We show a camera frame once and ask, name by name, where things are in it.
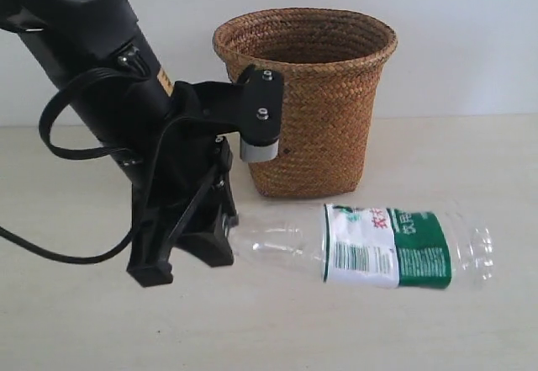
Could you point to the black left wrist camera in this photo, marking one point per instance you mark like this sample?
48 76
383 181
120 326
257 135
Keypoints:
250 106

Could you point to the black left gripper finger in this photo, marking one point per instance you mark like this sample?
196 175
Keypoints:
206 237
161 230

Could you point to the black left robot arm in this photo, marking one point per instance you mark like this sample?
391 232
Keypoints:
80 44

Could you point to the brown woven wicker basket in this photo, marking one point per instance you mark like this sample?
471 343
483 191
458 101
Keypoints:
331 61

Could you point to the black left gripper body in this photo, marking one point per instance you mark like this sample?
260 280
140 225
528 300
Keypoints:
130 117

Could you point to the clear plastic bottle green label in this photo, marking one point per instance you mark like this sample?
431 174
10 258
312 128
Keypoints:
379 246

